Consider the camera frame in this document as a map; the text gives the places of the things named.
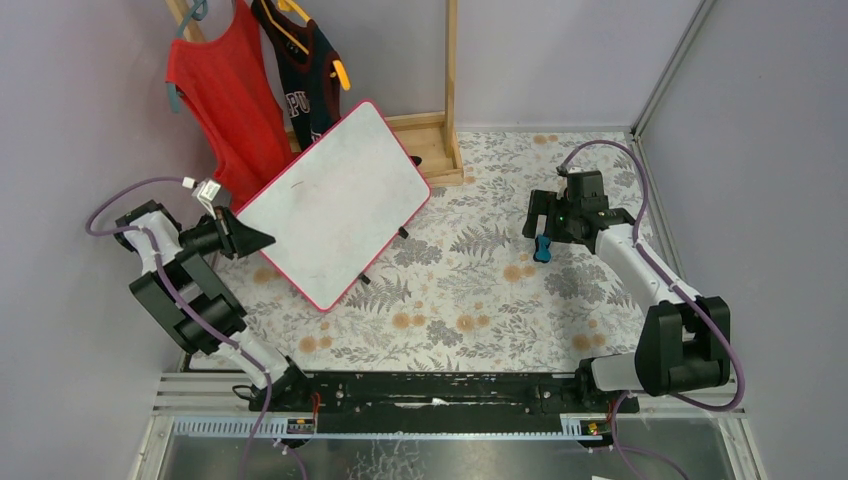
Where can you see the floral patterned table mat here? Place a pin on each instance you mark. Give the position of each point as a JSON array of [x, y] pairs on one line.
[[462, 291]]

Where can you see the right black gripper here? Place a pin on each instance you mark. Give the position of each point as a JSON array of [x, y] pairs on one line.
[[546, 208]]

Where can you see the red tank top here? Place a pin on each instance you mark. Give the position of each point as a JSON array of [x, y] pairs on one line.
[[223, 83]]

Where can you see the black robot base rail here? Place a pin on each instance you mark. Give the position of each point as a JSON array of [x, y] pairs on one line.
[[435, 403]]

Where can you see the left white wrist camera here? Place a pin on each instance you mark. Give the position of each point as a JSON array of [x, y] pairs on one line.
[[204, 192]]

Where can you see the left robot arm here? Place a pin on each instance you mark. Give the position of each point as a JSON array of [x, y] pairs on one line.
[[189, 300]]

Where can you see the blue whiteboard eraser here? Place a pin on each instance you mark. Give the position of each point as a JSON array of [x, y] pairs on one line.
[[542, 252]]

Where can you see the wooden clothes rack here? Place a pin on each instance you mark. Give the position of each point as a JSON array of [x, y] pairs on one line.
[[432, 135]]

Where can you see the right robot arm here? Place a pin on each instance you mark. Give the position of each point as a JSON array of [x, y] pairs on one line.
[[682, 344]]

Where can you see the dark navy tank top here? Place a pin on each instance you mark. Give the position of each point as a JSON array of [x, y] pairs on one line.
[[307, 65]]

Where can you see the yellow clothes hanger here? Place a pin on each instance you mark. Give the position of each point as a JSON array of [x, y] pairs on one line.
[[338, 69]]

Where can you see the teal clothes hanger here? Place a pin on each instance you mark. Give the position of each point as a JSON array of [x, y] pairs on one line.
[[187, 15]]

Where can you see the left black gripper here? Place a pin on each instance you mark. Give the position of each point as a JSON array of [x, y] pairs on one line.
[[225, 234]]

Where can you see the pink-framed whiteboard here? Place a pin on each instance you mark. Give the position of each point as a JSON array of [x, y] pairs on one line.
[[338, 206]]

